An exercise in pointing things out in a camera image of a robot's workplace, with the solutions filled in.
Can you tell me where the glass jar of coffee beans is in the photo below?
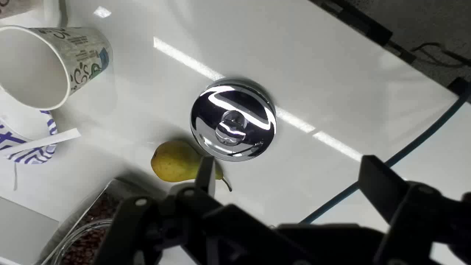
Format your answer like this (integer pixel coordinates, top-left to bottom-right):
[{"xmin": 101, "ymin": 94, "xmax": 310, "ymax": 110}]
[{"xmin": 41, "ymin": 175, "xmax": 163, "ymax": 265}]

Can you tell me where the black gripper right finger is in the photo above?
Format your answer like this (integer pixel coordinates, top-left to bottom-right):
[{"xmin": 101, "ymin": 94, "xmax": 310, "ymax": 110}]
[{"xmin": 357, "ymin": 154, "xmax": 410, "ymax": 236}]

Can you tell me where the patterned paper cup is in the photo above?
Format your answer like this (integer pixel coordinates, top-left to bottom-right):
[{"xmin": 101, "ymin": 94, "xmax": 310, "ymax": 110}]
[{"xmin": 0, "ymin": 24, "xmax": 113, "ymax": 111}]

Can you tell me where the green pear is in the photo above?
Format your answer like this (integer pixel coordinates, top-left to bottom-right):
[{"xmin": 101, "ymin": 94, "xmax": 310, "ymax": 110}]
[{"xmin": 149, "ymin": 139, "xmax": 232, "ymax": 192}]

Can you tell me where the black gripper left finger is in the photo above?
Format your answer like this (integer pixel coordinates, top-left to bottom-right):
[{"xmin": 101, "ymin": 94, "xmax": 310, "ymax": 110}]
[{"xmin": 194, "ymin": 154, "xmax": 217, "ymax": 197}]

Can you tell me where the blue patterned paper plate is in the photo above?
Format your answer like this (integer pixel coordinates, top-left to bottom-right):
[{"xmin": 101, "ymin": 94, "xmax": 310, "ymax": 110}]
[{"xmin": 0, "ymin": 108, "xmax": 60, "ymax": 166}]

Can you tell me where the black floor cable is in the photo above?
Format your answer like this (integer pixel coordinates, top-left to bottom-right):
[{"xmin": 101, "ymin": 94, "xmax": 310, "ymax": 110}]
[{"xmin": 410, "ymin": 41, "xmax": 471, "ymax": 69}]

